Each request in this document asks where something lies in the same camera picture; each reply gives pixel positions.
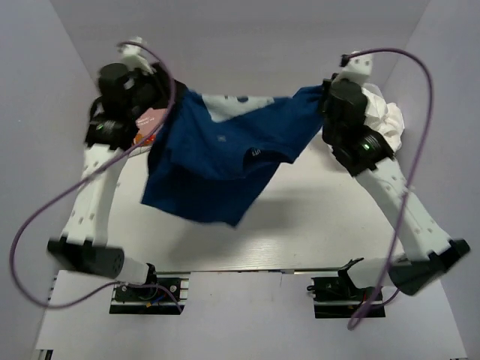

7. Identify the folded pink t-shirt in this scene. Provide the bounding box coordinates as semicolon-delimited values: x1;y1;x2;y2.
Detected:
133;108;166;146

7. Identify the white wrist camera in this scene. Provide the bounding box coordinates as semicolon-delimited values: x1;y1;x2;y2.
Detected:
337;51;374;86
117;37;154;74

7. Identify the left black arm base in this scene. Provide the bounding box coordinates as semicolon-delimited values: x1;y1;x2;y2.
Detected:
109;273;189;315

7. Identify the crumpled white t-shirts pile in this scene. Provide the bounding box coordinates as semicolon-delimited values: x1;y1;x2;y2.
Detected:
362;83;405;152

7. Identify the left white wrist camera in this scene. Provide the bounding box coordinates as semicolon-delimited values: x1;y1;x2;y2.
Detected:
117;37;154;74

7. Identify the blue t-shirt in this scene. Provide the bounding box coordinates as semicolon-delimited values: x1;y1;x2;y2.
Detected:
141;85;323;227

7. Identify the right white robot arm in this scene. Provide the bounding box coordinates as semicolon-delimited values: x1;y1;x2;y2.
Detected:
319;73;470;299

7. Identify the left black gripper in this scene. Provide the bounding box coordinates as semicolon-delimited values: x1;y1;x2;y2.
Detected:
126;62;188;119

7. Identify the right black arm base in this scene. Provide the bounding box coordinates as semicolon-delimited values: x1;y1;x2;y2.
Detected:
307;276;374;320

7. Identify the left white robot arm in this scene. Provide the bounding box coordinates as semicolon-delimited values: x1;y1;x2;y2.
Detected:
47;62;176;299

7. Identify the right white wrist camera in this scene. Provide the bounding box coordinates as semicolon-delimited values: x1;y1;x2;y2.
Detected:
337;51;374;86

